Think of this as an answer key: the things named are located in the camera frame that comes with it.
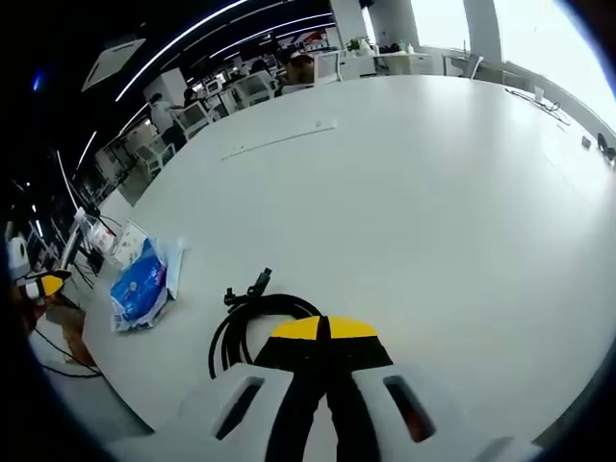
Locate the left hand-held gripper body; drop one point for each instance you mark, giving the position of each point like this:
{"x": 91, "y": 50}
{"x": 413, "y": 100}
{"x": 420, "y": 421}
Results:
{"x": 17, "y": 252}

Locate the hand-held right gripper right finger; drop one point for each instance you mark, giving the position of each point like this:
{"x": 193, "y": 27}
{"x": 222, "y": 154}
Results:
{"x": 356, "y": 380}

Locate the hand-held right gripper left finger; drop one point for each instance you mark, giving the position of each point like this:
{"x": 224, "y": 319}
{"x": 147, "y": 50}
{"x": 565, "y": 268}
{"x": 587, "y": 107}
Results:
{"x": 293, "y": 375}

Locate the blue tissue packet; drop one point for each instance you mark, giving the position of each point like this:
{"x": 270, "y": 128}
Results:
{"x": 137, "y": 289}

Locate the small dark table items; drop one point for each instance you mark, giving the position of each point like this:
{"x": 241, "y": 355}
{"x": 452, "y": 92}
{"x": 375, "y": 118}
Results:
{"x": 601, "y": 144}

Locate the brown cardboard box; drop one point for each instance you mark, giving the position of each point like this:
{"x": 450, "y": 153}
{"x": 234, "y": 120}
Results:
{"x": 72, "y": 332}

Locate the white office chair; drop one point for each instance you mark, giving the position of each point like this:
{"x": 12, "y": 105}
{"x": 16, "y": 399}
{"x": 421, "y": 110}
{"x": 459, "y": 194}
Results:
{"x": 329, "y": 67}
{"x": 193, "y": 121}
{"x": 255, "y": 90}
{"x": 156, "y": 160}

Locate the white table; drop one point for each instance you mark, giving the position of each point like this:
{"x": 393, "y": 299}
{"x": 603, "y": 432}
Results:
{"x": 385, "y": 216}

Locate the ceiling air conditioner unit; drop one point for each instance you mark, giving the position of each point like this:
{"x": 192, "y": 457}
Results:
{"x": 113, "y": 65}

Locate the white flat strip plate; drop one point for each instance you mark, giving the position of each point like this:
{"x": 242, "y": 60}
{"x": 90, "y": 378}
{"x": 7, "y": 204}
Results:
{"x": 284, "y": 138}

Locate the long ceiling light strip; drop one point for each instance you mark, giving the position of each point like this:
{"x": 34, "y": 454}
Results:
{"x": 178, "y": 45}

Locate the green potted plant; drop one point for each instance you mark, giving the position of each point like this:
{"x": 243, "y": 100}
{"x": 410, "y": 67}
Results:
{"x": 356, "y": 44}

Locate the large window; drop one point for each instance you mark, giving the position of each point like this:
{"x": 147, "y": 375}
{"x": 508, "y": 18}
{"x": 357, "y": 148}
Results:
{"x": 548, "y": 38}
{"x": 440, "y": 21}

